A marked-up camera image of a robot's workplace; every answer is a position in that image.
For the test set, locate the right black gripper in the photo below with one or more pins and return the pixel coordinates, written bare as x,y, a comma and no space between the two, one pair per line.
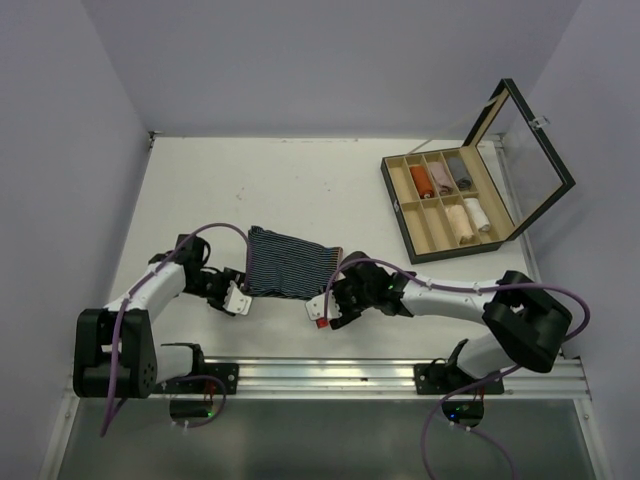
347,315

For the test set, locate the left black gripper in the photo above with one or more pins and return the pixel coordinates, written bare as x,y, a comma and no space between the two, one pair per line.
229,275

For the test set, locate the blue striped boxer shorts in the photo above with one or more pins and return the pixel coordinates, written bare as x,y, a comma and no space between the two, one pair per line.
287,267

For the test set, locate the white pink-trimmed underwear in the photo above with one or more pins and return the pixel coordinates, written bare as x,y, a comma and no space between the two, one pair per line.
478,215

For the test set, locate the beige underwear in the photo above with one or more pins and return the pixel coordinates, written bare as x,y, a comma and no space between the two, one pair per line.
460,224

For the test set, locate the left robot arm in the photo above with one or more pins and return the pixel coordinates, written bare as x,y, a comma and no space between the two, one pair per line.
114,345

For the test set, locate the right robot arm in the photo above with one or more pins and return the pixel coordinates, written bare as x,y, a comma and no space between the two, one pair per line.
526,324

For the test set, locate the rolled orange underwear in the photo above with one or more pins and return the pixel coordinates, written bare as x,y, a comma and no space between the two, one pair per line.
422,182

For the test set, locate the rolled pink underwear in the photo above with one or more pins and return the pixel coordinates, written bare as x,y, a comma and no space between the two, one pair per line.
442,181

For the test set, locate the rolled grey underwear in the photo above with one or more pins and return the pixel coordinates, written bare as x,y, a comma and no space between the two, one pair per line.
459,173

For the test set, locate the black wooden compartment box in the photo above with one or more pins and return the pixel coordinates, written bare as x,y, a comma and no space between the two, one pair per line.
517,175

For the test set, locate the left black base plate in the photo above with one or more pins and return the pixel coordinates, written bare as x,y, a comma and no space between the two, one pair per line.
207,381

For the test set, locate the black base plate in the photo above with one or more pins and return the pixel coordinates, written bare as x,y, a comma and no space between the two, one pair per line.
425,380
207,381

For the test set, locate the aluminium mounting rail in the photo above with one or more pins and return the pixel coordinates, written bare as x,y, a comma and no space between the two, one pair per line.
389,379

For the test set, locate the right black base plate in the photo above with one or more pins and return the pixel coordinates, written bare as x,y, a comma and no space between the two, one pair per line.
425,380

